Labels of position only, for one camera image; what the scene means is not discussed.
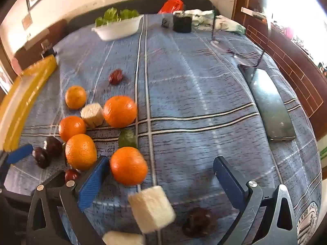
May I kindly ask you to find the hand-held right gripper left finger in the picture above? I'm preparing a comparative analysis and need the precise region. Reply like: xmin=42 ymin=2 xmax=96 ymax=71
xmin=26 ymin=156 xmax=110 ymax=245

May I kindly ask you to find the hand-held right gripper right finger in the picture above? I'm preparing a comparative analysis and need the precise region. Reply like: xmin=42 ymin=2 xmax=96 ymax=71
xmin=213 ymin=156 xmax=299 ymax=245

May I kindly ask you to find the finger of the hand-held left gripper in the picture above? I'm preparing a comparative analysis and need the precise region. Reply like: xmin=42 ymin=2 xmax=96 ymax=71
xmin=0 ymin=144 xmax=34 ymax=184

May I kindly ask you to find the bright red date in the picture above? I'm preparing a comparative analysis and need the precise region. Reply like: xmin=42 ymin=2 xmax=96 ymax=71
xmin=64 ymin=168 xmax=82 ymax=183

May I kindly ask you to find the dark red date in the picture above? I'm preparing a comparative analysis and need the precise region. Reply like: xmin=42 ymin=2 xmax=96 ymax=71
xmin=109 ymin=68 xmax=124 ymax=85
xmin=43 ymin=136 xmax=63 ymax=157
xmin=32 ymin=147 xmax=51 ymax=169
xmin=182 ymin=207 xmax=217 ymax=238

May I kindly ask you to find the large orange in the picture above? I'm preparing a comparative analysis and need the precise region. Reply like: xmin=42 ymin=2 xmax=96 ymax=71
xmin=65 ymin=133 xmax=98 ymax=171
xmin=110 ymin=147 xmax=149 ymax=186
xmin=103 ymin=96 xmax=138 ymax=128

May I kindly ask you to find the yellow tray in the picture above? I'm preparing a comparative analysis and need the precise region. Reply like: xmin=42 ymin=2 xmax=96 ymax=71
xmin=0 ymin=54 xmax=58 ymax=151

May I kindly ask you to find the green leaf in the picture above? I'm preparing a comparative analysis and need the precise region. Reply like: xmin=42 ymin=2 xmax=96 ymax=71
xmin=118 ymin=129 xmax=140 ymax=150

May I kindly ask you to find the small orange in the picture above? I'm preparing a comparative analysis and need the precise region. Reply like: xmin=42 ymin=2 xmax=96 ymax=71
xmin=65 ymin=85 xmax=87 ymax=110
xmin=58 ymin=116 xmax=87 ymax=143

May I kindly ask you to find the pale sugarcane piece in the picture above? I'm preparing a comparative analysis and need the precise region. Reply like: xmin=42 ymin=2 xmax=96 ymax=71
xmin=102 ymin=230 xmax=145 ymax=245
xmin=80 ymin=103 xmax=105 ymax=128

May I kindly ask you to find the white cake cube near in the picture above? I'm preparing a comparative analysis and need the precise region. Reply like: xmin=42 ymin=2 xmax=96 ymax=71
xmin=128 ymin=185 xmax=176 ymax=234

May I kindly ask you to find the dark smartphone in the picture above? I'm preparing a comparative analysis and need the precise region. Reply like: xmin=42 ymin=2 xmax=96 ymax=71
xmin=237 ymin=64 xmax=296 ymax=143

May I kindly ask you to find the white bowl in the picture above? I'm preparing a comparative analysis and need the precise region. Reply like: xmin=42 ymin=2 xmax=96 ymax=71
xmin=91 ymin=15 xmax=145 ymax=41

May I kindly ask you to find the white green cloth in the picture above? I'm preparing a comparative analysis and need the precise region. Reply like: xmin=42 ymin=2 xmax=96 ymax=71
xmin=184 ymin=9 xmax=247 ymax=35

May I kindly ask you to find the green lettuce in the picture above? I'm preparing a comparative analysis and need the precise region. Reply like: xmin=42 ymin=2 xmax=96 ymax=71
xmin=95 ymin=8 xmax=140 ymax=27

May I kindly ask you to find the black cup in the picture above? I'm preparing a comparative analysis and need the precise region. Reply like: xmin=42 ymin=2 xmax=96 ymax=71
xmin=173 ymin=14 xmax=193 ymax=33

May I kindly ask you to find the white window ledge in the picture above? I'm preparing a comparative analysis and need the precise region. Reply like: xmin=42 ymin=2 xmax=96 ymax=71
xmin=241 ymin=7 xmax=266 ymax=18

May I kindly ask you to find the dark headboard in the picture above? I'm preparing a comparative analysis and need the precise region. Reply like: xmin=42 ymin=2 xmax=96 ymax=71
xmin=68 ymin=0 xmax=220 ymax=31

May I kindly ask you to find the red plastic bag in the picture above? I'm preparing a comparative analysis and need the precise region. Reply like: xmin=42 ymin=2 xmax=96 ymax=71
xmin=158 ymin=0 xmax=184 ymax=14

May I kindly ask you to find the black cable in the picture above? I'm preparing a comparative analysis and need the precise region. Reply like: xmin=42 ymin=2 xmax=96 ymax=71
xmin=225 ymin=22 xmax=272 ymax=68

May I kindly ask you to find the small wall notice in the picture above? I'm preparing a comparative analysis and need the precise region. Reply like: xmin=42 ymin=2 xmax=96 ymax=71
xmin=22 ymin=14 xmax=34 ymax=31

